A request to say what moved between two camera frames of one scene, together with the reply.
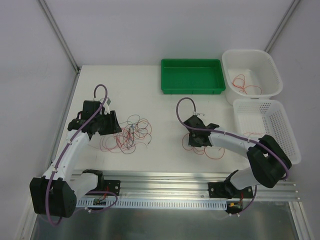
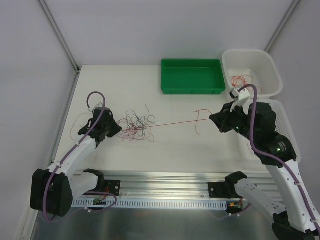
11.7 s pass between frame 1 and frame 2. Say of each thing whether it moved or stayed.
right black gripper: moved
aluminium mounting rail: stayed
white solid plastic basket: stayed
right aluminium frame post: stayed
